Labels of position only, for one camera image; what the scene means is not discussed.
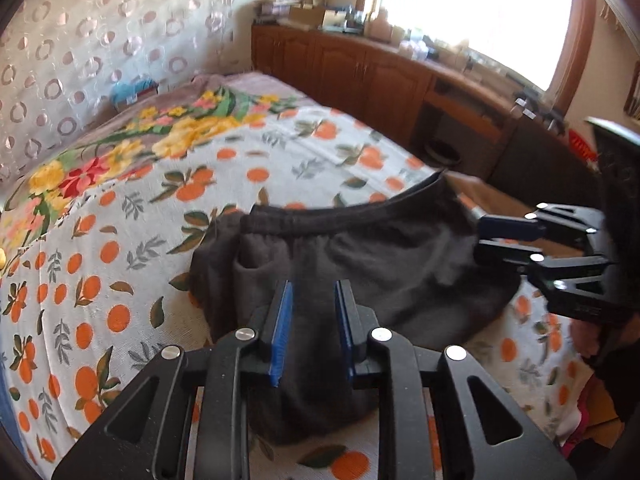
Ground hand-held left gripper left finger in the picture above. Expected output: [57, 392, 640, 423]
[50, 280, 294, 480]

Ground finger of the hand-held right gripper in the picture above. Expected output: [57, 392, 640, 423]
[477, 202, 609, 254]
[472, 241, 622, 319]

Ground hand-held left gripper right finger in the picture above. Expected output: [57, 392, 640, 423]
[334, 279, 577, 480]

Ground dark grey shorts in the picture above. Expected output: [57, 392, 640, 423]
[190, 170, 524, 446]

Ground person's right hand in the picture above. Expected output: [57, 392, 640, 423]
[570, 316, 608, 362]

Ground red item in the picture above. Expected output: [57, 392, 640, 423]
[567, 129, 599, 162]

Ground black round bin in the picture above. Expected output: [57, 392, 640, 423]
[424, 140, 464, 167]

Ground orange print bed sheet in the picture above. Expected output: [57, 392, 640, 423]
[0, 105, 601, 480]

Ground wooden cabinet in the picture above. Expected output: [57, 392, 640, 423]
[250, 25, 601, 188]

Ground clutter on cabinet top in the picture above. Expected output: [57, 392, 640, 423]
[255, 0, 566, 128]

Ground window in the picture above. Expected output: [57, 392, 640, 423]
[372, 0, 576, 92]

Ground pink floral blanket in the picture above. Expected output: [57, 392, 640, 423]
[0, 72, 321, 246]

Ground blue cloth bundle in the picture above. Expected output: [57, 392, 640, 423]
[110, 72, 159, 109]

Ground cardboard box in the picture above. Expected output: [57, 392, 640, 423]
[289, 5, 327, 29]

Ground circle pattern sheer curtain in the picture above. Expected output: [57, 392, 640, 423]
[0, 0, 251, 186]

